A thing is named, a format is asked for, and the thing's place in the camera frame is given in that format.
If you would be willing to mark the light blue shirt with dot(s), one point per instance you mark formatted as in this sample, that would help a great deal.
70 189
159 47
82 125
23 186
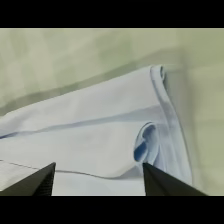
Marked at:
100 133

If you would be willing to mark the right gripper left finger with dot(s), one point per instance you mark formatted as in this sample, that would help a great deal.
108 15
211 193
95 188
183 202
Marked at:
39 183

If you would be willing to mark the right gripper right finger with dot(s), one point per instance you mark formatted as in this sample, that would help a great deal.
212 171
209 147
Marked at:
162 183

